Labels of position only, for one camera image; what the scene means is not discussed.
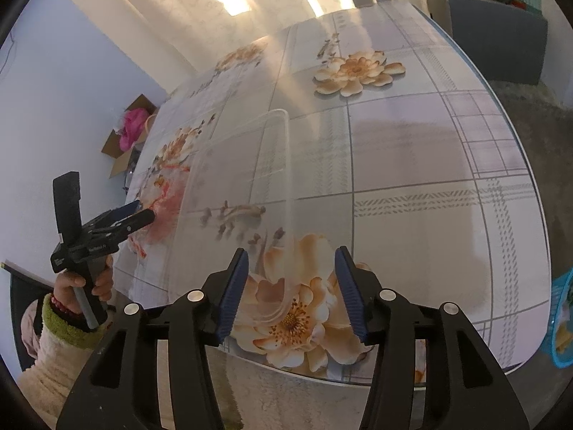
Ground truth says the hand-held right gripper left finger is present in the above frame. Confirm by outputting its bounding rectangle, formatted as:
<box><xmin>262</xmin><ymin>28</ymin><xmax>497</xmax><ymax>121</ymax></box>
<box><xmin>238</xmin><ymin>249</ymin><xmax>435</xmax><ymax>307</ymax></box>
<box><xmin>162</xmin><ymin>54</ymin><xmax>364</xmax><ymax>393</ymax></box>
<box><xmin>56</xmin><ymin>248</ymin><xmax>250</xmax><ymax>430</ymax></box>

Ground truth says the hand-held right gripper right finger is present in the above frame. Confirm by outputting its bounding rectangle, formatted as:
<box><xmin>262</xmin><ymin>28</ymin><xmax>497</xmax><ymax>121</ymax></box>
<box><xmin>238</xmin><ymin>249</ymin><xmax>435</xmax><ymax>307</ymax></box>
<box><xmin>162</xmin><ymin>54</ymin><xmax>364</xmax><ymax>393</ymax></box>
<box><xmin>335</xmin><ymin>246</ymin><xmax>531</xmax><ymax>430</ymax></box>

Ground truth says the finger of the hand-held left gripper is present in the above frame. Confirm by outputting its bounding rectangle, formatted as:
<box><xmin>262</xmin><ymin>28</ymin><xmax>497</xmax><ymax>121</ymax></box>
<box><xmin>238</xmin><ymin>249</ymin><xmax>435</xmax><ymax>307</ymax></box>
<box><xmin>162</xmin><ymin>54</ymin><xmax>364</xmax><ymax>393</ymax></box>
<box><xmin>90</xmin><ymin>201</ymin><xmax>140</xmax><ymax>230</ymax></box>
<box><xmin>92</xmin><ymin>208</ymin><xmax>156</xmax><ymax>245</ymax></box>

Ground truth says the clear plastic container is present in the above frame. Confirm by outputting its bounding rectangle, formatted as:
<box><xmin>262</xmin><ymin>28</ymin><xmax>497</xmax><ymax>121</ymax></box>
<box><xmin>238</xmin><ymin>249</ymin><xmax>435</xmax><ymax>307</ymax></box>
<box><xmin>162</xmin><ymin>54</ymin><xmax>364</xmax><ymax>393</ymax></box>
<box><xmin>186</xmin><ymin>108</ymin><xmax>299</xmax><ymax>326</ymax></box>

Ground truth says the blue plastic basket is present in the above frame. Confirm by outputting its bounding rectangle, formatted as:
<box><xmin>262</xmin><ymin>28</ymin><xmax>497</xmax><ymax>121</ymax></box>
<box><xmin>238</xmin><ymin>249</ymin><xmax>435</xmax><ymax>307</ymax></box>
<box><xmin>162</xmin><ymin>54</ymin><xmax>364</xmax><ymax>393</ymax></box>
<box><xmin>546</xmin><ymin>271</ymin><xmax>573</xmax><ymax>371</ymax></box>

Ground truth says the person's left hand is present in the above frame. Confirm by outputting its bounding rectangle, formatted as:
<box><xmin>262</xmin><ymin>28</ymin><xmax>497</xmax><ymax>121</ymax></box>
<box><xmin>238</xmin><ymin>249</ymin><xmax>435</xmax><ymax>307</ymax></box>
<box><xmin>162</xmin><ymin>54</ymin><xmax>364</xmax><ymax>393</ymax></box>
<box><xmin>54</xmin><ymin>265</ymin><xmax>114</xmax><ymax>320</ymax></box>

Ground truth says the open cardboard box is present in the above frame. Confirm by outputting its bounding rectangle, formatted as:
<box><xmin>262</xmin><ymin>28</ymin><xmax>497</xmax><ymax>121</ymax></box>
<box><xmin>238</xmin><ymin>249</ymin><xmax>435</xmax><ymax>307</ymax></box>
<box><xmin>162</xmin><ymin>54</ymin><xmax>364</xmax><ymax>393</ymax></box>
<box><xmin>102</xmin><ymin>94</ymin><xmax>159</xmax><ymax>179</ymax></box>

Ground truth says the pink plastic bag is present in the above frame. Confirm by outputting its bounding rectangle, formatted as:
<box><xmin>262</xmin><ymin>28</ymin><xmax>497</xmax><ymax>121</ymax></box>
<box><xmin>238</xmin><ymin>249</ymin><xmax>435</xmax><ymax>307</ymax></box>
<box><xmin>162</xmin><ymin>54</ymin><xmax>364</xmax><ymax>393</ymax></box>
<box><xmin>118</xmin><ymin>107</ymin><xmax>151</xmax><ymax>150</ymax></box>

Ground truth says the dark chair back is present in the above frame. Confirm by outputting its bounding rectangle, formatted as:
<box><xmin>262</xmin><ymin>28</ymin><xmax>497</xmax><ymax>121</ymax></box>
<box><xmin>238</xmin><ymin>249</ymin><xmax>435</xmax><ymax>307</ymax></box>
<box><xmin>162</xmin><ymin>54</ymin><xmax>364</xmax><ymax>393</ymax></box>
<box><xmin>2</xmin><ymin>259</ymin><xmax>55</xmax><ymax>370</ymax></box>

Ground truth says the floral tablecloth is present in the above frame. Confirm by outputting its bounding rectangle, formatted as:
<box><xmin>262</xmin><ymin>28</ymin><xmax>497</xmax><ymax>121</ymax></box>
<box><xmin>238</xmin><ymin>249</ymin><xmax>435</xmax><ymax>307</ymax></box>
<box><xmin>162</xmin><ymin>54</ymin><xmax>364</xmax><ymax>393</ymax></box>
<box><xmin>110</xmin><ymin>2</ymin><xmax>552</xmax><ymax>388</ymax></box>

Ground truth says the white patterned curtain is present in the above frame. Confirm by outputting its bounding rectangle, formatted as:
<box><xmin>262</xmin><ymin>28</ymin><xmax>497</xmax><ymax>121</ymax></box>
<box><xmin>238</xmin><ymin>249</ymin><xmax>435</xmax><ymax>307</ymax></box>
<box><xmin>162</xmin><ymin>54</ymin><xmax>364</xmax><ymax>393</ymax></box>
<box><xmin>49</xmin><ymin>0</ymin><xmax>430</xmax><ymax>82</ymax></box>

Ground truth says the grey cabinet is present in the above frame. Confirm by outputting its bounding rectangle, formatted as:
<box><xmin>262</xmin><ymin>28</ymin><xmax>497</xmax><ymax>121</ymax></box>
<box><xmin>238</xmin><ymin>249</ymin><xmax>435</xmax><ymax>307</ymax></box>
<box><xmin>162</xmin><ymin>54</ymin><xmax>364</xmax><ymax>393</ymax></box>
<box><xmin>424</xmin><ymin>0</ymin><xmax>549</xmax><ymax>86</ymax></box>

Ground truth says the red bead bracelet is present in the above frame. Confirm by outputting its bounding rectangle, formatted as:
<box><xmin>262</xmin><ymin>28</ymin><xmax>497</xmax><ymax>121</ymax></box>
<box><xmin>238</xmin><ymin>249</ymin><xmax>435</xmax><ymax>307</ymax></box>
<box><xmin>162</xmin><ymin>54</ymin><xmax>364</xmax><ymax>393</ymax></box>
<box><xmin>50</xmin><ymin>295</ymin><xmax>82</xmax><ymax>320</ymax></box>

